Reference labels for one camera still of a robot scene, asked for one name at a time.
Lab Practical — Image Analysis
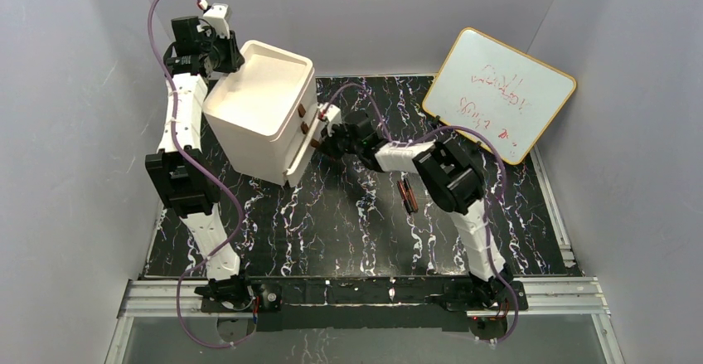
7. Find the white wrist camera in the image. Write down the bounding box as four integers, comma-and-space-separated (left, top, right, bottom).
203, 3, 231, 39
318, 103, 342, 139

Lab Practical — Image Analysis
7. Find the dark brown makeup pencil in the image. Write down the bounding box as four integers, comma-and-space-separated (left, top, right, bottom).
397, 178, 414, 215

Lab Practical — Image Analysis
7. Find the yellow framed whiteboard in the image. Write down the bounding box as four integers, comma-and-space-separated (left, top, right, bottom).
422, 27, 577, 165

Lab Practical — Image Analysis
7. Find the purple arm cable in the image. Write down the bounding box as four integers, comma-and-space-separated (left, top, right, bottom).
319, 82, 520, 344
147, 0, 259, 351

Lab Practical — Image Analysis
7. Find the white drawer organizer box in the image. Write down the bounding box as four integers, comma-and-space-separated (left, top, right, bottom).
203, 40, 317, 186

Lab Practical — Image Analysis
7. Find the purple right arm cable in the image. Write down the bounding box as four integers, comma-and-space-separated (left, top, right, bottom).
319, 82, 520, 344

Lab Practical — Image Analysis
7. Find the aluminium right side rail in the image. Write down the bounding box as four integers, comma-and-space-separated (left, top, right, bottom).
530, 145, 577, 270

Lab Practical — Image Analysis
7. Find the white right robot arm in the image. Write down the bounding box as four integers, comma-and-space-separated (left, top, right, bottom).
316, 107, 521, 315

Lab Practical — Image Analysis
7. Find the aluminium front mounting rail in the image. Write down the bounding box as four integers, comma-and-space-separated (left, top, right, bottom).
119, 276, 610, 318

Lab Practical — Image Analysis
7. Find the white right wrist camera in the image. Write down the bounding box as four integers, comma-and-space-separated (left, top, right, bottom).
318, 103, 342, 139

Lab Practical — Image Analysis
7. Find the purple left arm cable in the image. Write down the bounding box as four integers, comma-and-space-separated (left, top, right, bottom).
147, 0, 259, 351

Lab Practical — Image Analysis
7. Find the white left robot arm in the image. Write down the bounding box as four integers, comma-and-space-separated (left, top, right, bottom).
145, 16, 255, 310

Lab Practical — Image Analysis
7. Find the white drawer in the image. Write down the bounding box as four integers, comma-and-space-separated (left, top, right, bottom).
284, 135, 319, 187

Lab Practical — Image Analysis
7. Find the reddish brown makeup pencil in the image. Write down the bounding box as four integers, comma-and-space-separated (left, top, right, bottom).
403, 177, 419, 213

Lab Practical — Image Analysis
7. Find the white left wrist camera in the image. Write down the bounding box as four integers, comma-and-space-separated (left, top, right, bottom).
203, 3, 231, 39

